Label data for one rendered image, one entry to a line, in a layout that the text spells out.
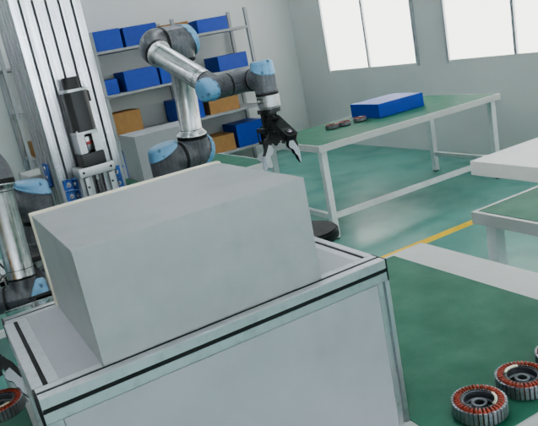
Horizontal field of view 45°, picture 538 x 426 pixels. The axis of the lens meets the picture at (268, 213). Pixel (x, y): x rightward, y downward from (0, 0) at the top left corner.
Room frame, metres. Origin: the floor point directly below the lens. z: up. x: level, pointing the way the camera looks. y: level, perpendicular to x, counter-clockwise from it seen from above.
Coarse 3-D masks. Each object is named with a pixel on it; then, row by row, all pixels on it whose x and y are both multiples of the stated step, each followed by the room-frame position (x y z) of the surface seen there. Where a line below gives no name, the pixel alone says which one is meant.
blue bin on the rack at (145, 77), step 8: (120, 72) 7.87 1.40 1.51; (128, 72) 7.80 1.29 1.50; (136, 72) 7.84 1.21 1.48; (144, 72) 7.88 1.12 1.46; (152, 72) 7.92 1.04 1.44; (120, 80) 7.93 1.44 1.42; (128, 80) 7.79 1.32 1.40; (136, 80) 7.83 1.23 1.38; (144, 80) 7.87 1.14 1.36; (152, 80) 7.91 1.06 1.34; (120, 88) 8.00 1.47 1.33; (128, 88) 7.78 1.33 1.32; (136, 88) 7.82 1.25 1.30
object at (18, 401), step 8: (0, 392) 1.51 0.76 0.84; (8, 392) 1.50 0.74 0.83; (16, 392) 1.49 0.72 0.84; (0, 400) 1.49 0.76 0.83; (8, 400) 1.50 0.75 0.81; (16, 400) 1.46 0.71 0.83; (24, 400) 1.49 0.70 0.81; (0, 408) 1.43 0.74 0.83; (8, 408) 1.43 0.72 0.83; (16, 408) 1.44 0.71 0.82; (0, 416) 1.42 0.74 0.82; (8, 416) 1.43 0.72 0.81
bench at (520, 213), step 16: (528, 192) 2.58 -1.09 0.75; (496, 208) 2.45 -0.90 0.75; (512, 208) 2.41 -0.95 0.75; (528, 208) 2.38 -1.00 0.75; (480, 224) 2.44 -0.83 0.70; (496, 224) 2.36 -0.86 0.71; (512, 224) 2.29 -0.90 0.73; (528, 224) 2.23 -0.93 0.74; (496, 240) 2.42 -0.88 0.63; (496, 256) 2.42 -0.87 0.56
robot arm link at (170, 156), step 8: (160, 144) 2.43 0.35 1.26; (168, 144) 2.39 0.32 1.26; (176, 144) 2.40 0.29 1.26; (152, 152) 2.37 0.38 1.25; (160, 152) 2.36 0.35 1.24; (168, 152) 2.36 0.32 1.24; (176, 152) 2.38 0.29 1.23; (184, 152) 2.41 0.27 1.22; (152, 160) 2.37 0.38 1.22; (160, 160) 2.35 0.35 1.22; (168, 160) 2.36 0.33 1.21; (176, 160) 2.38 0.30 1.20; (184, 160) 2.40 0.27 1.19; (152, 168) 2.38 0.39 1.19; (160, 168) 2.36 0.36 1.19; (168, 168) 2.36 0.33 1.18; (176, 168) 2.37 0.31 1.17; (184, 168) 2.41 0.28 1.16
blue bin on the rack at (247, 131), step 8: (240, 120) 8.78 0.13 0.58; (248, 120) 8.58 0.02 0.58; (256, 120) 8.48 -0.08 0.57; (224, 128) 8.68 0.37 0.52; (232, 128) 8.44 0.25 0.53; (240, 128) 8.37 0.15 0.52; (248, 128) 8.42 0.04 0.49; (256, 128) 8.47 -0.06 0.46; (240, 136) 8.36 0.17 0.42; (248, 136) 8.41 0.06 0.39; (256, 136) 8.46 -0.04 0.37; (240, 144) 8.35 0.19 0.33; (248, 144) 8.40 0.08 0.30
